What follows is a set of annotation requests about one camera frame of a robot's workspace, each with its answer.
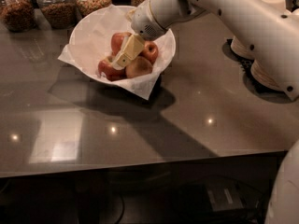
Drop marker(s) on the black box under table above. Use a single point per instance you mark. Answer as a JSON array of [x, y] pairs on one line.
[[215, 198]]

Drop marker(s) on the yellowish front apple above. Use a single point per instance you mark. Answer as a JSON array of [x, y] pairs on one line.
[[140, 66]]

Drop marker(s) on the leftmost glass cereal jar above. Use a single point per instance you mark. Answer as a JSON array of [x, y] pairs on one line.
[[17, 15]]

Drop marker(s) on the red apple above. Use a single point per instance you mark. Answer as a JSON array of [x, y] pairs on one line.
[[116, 41], [150, 51], [105, 69]]

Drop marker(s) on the white bowl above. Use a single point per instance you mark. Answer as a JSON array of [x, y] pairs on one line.
[[90, 34]]

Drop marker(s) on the black rubber mat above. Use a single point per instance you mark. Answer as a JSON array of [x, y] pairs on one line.
[[246, 65]]

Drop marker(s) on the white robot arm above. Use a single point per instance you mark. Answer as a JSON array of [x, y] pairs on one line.
[[273, 39]]

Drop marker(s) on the front paper bowl stack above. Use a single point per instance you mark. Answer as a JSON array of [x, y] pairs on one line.
[[260, 75]]

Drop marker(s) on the rear paper bowl stack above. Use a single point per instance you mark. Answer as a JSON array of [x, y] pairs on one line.
[[238, 48]]

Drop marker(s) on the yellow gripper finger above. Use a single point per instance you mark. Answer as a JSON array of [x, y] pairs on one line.
[[131, 47], [130, 15]]

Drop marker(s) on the white paper liner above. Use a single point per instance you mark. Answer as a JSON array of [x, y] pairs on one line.
[[87, 47]]

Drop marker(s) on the paper bowl stack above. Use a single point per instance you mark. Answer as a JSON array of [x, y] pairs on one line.
[[238, 48], [260, 75]]

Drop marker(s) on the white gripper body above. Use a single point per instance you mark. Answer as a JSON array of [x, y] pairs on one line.
[[144, 21]]

